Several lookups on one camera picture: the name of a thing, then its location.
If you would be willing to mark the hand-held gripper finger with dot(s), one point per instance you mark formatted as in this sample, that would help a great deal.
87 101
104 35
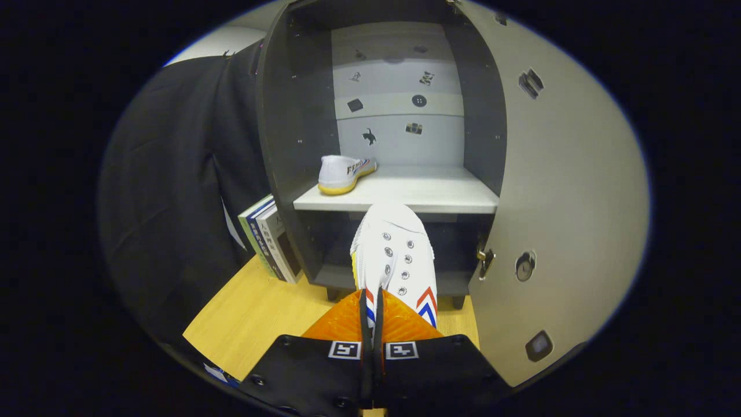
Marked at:
365 330
378 330

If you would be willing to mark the beige shoe cabinet door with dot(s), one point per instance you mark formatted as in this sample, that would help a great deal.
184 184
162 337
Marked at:
567 202

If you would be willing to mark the black backdrop cloth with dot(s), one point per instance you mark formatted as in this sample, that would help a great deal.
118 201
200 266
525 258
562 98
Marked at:
168 174

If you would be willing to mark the blue book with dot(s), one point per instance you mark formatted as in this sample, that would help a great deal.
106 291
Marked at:
259 236

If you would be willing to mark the white canvas shoe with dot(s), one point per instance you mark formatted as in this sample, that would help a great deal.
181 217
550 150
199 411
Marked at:
393 243
341 171

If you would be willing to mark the blue white printed sheet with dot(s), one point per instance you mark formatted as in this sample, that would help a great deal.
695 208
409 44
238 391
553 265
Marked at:
220 373

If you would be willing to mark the grey book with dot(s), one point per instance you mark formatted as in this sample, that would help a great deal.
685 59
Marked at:
279 250

